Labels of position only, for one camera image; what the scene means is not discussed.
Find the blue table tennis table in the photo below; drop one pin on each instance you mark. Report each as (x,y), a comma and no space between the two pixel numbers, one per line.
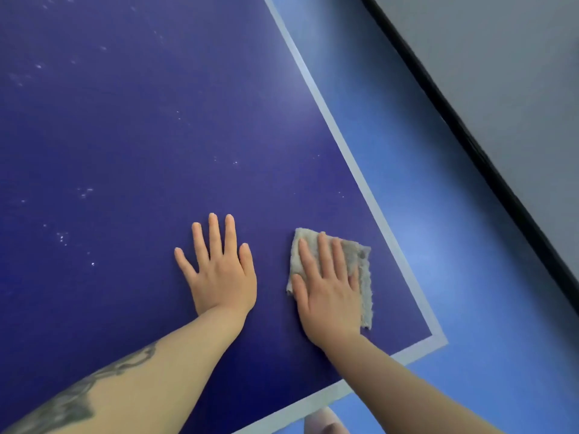
(135,131)

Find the person's right forearm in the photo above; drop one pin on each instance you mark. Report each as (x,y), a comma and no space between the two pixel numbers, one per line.
(407,388)

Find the person's right hand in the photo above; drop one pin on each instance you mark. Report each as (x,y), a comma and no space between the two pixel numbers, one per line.
(328,307)

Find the person's left hand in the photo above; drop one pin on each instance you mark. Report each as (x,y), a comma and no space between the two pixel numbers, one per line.
(221,280)

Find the person's left forearm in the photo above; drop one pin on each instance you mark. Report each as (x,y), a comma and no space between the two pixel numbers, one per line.
(126,379)

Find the grey cleaning cloth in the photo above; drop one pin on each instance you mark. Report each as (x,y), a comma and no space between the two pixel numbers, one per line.
(364,284)

